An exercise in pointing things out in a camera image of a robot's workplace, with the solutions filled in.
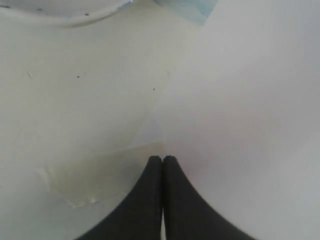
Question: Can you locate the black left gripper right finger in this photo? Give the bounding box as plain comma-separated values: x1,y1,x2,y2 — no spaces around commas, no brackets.
162,155,252,240

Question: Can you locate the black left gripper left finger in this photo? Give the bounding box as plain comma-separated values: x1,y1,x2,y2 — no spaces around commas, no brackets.
79,156,162,240

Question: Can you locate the white paper sheet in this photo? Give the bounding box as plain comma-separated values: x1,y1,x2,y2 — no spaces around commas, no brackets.
135,0,320,240

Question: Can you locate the white tray with blue paint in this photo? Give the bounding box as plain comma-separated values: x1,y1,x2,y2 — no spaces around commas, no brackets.
0,0,134,27

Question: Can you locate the clear tape strip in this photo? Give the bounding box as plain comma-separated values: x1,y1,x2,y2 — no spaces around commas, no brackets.
38,142,165,208

